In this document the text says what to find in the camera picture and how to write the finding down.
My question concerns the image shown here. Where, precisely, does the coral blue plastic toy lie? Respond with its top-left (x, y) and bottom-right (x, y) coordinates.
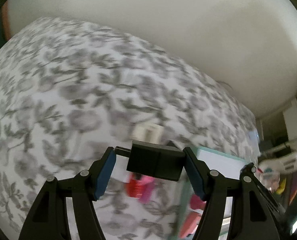
top-left (179, 212), bottom-right (201, 239)

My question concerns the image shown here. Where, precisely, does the small black rectangular block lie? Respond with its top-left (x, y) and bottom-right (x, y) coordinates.
top-left (114, 141), bottom-right (185, 181)

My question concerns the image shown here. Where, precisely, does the teal-rimmed white tray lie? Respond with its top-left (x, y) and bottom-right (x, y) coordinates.
top-left (176, 147), bottom-right (246, 239)

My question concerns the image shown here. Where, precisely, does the pink helmet puppy figure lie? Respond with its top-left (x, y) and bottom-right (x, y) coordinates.
top-left (190, 194), bottom-right (206, 210)

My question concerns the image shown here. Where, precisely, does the white translucent box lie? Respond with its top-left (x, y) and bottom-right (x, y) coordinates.
top-left (248, 129), bottom-right (260, 157)

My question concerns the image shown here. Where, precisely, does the pink and red toy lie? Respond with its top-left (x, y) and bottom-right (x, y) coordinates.
top-left (125, 173), bottom-right (156, 204)

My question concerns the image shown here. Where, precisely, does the grey floral tablecloth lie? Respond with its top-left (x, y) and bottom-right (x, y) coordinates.
top-left (0, 17), bottom-right (258, 239)

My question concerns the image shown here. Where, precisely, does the white plastic charger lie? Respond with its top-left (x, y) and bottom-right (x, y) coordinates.
top-left (132, 122), bottom-right (164, 144)

